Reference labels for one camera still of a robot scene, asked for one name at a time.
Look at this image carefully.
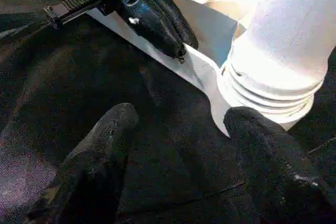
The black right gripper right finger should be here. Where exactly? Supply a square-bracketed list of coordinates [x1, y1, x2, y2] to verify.
[223, 106, 336, 224]

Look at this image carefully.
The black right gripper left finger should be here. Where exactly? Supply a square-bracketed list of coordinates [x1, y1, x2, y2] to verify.
[24, 103, 140, 224]

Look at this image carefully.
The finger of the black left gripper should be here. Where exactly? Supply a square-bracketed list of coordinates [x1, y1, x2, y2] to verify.
[142, 0, 199, 50]

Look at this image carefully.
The white plastic table top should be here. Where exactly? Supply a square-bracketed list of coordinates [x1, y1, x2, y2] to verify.
[29, 0, 316, 138]

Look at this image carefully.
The white plastic table leg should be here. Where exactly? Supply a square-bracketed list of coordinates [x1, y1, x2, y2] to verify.
[220, 0, 336, 114]

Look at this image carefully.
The black plastic mat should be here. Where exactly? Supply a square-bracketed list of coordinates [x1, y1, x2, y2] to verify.
[0, 0, 336, 224]

